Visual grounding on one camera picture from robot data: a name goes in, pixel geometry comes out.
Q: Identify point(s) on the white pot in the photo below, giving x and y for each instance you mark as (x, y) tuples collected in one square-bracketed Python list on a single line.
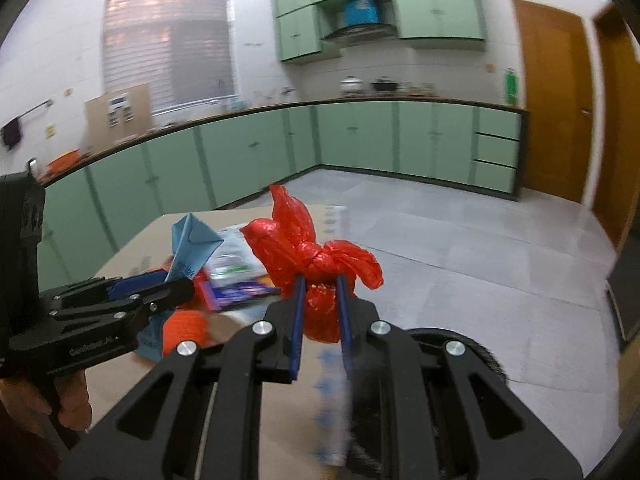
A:
[(351, 86)]

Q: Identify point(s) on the dark cloth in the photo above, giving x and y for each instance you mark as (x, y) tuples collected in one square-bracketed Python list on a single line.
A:
[(11, 135)]

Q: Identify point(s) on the black pot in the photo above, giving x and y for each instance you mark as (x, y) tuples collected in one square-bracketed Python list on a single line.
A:
[(384, 85)]

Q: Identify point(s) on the blue paper packet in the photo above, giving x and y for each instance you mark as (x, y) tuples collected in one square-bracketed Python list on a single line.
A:
[(192, 240)]

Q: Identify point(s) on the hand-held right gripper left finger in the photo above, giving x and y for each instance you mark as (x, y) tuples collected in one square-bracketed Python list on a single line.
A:
[(296, 320)]

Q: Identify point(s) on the person's left hand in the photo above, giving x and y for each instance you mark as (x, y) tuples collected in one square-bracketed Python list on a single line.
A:
[(75, 400)]

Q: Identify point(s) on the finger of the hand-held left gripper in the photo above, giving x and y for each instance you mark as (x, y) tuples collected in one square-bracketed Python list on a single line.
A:
[(170, 295), (135, 285)]

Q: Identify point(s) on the wooden door frame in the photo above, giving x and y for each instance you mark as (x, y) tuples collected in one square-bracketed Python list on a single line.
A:
[(617, 135)]

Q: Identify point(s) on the orange basin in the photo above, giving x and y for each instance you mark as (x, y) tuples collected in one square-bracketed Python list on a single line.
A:
[(65, 161)]

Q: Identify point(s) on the white green snack wrapper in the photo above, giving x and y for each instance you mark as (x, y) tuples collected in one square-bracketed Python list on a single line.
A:
[(235, 252)]

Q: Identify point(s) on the cardboard box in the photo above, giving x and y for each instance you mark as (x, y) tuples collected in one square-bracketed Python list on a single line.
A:
[(100, 120)]

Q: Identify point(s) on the yellow wall sticker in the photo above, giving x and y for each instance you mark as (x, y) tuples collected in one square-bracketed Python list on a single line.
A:
[(50, 131)]

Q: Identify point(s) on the green bottle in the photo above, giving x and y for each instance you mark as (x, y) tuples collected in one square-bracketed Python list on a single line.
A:
[(511, 87)]

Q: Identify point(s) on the range hood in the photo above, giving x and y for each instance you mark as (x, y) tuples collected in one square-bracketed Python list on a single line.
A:
[(357, 32)]

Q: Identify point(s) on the window blind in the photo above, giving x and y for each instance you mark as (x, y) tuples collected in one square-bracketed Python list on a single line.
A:
[(165, 50)]

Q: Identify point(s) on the purple snack wrapper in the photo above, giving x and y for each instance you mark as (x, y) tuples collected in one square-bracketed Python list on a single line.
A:
[(235, 295)]

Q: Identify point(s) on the metal towel rail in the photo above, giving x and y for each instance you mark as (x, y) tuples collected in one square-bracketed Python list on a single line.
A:
[(35, 108)]

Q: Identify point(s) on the knotted red plastic bag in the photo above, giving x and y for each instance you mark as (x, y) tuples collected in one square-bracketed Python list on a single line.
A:
[(282, 247)]

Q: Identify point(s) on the wooden door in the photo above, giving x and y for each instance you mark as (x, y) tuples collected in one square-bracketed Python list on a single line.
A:
[(555, 105)]

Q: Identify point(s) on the blue box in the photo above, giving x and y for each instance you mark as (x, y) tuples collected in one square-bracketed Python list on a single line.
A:
[(360, 10)]

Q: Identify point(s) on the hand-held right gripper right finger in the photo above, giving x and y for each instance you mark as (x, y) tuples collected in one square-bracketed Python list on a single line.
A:
[(344, 320)]

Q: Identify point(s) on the green base cabinets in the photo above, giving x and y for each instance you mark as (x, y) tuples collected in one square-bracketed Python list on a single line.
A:
[(350, 135)]

